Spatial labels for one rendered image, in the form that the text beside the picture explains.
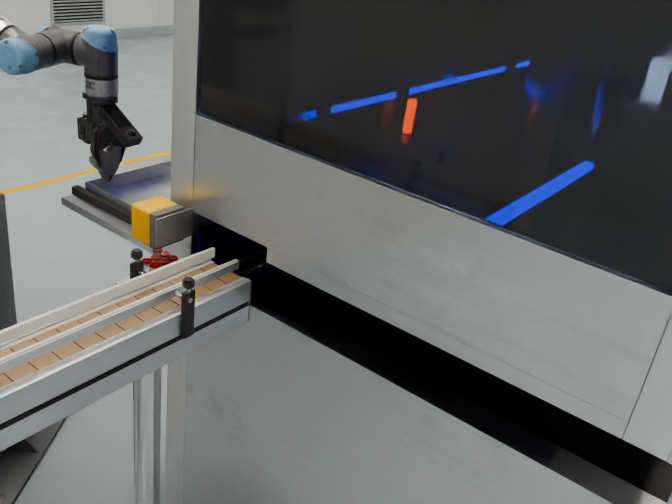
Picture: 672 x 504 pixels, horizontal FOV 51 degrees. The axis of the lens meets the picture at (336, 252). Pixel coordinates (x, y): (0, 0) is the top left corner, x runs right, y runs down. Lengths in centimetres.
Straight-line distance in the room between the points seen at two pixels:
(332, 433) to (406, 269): 40
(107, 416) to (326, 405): 126
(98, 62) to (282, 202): 66
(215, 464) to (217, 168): 70
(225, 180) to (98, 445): 127
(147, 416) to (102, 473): 93
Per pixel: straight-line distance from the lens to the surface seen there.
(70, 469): 232
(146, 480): 149
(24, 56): 165
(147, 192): 183
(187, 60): 133
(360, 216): 113
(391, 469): 132
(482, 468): 120
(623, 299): 98
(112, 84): 174
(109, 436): 241
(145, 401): 136
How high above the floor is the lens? 160
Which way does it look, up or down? 27 degrees down
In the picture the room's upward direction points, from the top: 8 degrees clockwise
